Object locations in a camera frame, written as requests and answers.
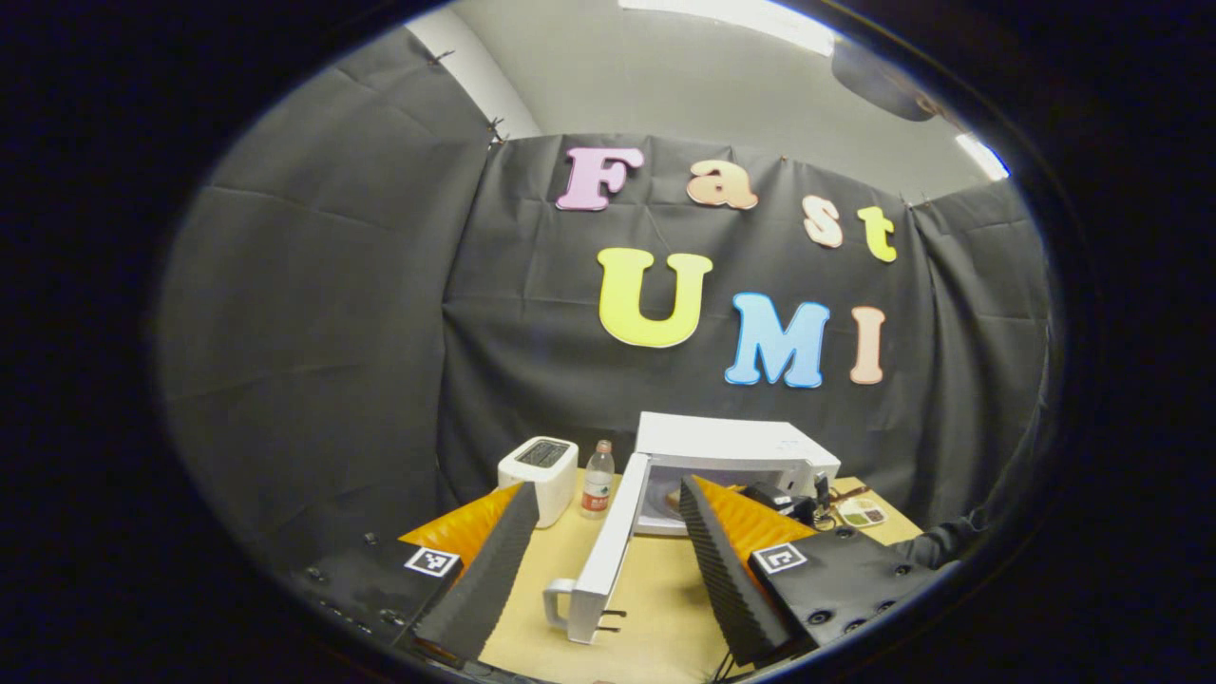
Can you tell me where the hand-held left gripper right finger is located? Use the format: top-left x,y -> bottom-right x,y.
677,474 -> 951,668

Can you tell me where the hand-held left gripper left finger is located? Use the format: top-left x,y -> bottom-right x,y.
285,481 -> 542,666

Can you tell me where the white microwave oven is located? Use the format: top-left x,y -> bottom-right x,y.
542,411 -> 843,645

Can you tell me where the white toaster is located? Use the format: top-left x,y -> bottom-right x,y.
497,436 -> 580,529

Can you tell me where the clear plastic water bottle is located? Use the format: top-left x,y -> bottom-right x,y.
580,439 -> 616,521

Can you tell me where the black backdrop cloth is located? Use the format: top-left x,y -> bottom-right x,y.
157,28 -> 1055,571

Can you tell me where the ceiling light panel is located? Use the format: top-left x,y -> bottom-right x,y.
617,0 -> 839,58
955,132 -> 1011,182

